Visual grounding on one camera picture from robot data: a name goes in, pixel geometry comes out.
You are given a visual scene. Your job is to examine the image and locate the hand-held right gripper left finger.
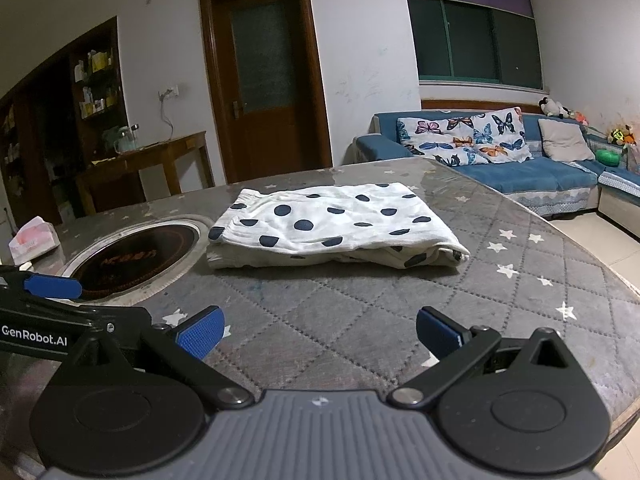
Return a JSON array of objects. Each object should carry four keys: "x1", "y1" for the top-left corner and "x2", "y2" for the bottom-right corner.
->
[{"x1": 66, "y1": 306, "x2": 254, "y2": 409}]

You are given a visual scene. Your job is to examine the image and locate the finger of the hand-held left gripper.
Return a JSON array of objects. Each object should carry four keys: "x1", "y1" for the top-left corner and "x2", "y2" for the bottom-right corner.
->
[{"x1": 0, "y1": 266, "x2": 84, "y2": 302}]

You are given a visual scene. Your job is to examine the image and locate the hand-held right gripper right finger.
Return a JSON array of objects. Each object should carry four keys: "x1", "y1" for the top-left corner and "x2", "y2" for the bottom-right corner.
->
[{"x1": 387, "y1": 307, "x2": 577, "y2": 409}]

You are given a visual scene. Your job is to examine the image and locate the white polka dot pants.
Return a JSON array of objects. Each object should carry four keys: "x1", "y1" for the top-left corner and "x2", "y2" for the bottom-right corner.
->
[{"x1": 206, "y1": 182, "x2": 471, "y2": 271}]

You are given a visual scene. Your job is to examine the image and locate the pink tissue pack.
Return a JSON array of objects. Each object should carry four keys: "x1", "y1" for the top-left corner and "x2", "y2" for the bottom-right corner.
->
[{"x1": 9, "y1": 216, "x2": 61, "y2": 263}]

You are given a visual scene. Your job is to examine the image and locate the black round induction cooktop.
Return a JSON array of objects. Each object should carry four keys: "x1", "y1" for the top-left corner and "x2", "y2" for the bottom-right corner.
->
[{"x1": 60, "y1": 215, "x2": 210, "y2": 306}]

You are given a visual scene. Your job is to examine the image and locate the dark wooden shelf cabinet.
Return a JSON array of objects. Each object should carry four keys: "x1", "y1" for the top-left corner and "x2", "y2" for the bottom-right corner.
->
[{"x1": 0, "y1": 15, "x2": 126, "y2": 231}]

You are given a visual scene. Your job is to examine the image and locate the wooden side table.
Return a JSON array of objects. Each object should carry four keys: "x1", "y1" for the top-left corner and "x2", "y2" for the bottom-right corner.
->
[{"x1": 75, "y1": 131, "x2": 216, "y2": 216}]

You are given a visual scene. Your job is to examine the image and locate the blue sofa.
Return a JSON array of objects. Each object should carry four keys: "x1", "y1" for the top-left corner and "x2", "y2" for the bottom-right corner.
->
[{"x1": 350, "y1": 110, "x2": 640, "y2": 233}]

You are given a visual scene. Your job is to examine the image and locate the butterfly print blanket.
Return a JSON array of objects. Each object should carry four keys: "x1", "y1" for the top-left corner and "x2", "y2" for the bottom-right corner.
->
[{"x1": 396, "y1": 107, "x2": 535, "y2": 167}]

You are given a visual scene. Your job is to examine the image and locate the beige pillow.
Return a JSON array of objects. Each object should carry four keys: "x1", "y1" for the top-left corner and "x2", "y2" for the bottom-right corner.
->
[{"x1": 537, "y1": 119, "x2": 596, "y2": 162}]

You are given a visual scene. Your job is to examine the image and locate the brown wooden door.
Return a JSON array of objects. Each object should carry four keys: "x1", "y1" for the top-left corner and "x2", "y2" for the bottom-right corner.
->
[{"x1": 198, "y1": 0, "x2": 335, "y2": 185}]

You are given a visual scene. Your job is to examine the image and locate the black white plush toy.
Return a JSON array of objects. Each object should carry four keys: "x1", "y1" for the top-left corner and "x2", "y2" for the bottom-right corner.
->
[{"x1": 538, "y1": 97, "x2": 571, "y2": 118}]

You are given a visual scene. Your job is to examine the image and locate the colourful plush toys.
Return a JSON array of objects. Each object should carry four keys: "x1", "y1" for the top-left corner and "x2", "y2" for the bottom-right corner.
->
[{"x1": 607, "y1": 125, "x2": 638, "y2": 147}]

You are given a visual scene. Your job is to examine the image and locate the green framed window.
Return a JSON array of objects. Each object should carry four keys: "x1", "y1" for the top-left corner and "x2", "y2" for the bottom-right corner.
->
[{"x1": 406, "y1": 0, "x2": 543, "y2": 92}]

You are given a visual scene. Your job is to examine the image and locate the thin power cable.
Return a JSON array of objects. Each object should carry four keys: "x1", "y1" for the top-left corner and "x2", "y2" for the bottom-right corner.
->
[{"x1": 160, "y1": 97, "x2": 176, "y2": 141}]

